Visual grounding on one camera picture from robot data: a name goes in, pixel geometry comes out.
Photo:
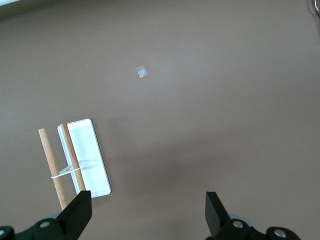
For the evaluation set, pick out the white rack base tray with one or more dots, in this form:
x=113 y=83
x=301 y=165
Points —
x=87 y=150

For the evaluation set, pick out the clear tape patch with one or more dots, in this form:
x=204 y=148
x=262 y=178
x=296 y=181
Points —
x=141 y=72

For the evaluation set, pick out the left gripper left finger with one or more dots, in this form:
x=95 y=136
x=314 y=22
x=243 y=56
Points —
x=75 y=217

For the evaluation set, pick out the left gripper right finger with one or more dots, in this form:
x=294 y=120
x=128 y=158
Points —
x=220 y=222

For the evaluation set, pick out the wooden rack rod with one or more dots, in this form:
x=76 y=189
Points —
x=49 y=155
x=71 y=150

